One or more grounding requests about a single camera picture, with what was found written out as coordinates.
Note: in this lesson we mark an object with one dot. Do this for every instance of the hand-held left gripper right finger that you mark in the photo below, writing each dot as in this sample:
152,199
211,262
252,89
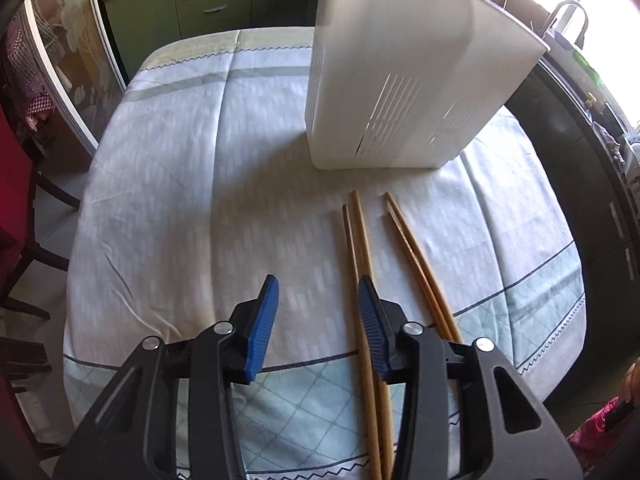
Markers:
372,330

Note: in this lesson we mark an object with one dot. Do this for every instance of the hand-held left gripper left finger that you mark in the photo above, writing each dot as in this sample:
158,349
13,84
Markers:
260,330

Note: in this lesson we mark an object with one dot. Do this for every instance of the wooden chopstick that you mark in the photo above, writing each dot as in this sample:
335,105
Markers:
398,232
392,205
361,235
351,245

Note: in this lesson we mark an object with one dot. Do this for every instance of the white plastic utensil holder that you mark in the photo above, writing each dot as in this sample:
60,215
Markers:
400,60

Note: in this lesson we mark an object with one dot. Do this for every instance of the person's right forearm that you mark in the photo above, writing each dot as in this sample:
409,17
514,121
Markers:
595,430

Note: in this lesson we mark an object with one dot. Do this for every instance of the person's right hand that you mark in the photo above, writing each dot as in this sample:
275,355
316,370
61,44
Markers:
631,385

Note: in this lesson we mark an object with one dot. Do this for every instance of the checked pale tablecloth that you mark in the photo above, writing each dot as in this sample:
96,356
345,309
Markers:
175,185

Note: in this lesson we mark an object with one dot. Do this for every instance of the dark wooden chair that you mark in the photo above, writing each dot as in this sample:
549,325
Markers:
15,185
20,365

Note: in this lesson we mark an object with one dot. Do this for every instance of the dark sink counter cabinets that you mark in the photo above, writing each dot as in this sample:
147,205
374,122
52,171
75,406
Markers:
575,170

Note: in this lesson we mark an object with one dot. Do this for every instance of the grey dish cloth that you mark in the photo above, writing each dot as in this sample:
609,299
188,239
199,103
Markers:
607,145

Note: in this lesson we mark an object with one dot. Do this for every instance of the flower print sliding glass door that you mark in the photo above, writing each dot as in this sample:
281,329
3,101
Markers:
75,60

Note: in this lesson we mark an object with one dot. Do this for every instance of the checked hanging apron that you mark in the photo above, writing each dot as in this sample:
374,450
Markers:
30,95

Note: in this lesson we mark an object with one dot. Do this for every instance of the green windowsill containers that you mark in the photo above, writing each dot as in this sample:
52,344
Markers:
585,65

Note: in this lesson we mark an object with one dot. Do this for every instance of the wooden cutting board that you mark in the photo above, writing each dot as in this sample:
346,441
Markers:
520,5

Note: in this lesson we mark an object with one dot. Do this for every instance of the tall steel faucet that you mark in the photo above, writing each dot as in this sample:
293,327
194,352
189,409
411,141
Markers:
570,6

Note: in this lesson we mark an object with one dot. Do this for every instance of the window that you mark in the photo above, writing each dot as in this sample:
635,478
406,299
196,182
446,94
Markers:
615,20

